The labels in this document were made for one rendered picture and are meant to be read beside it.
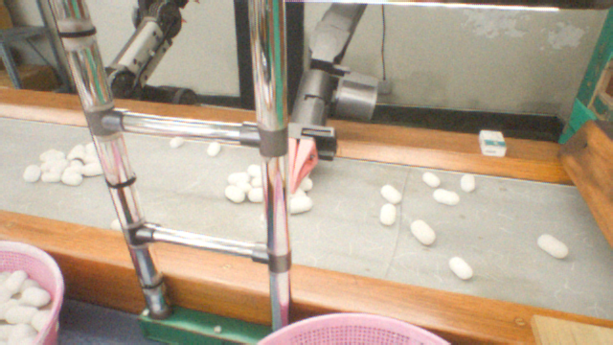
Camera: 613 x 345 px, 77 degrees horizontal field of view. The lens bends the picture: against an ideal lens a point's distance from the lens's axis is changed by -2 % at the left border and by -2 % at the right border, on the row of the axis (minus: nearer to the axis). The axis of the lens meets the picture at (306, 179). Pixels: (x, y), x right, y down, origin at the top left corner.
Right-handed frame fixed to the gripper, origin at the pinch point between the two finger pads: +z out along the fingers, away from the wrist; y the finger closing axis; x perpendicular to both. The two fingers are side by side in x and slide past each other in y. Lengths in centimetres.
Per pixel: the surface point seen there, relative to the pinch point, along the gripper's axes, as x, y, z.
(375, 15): 130, -8, -161
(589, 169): -1.6, 40.0, -8.5
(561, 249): -2.1, 36.2, 3.4
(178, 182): 2.5, -19.9, 1.3
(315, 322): -13.8, 8.9, 18.1
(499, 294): -5.2, 28.2, 10.8
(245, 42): 139, -89, -141
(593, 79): 6, 45, -29
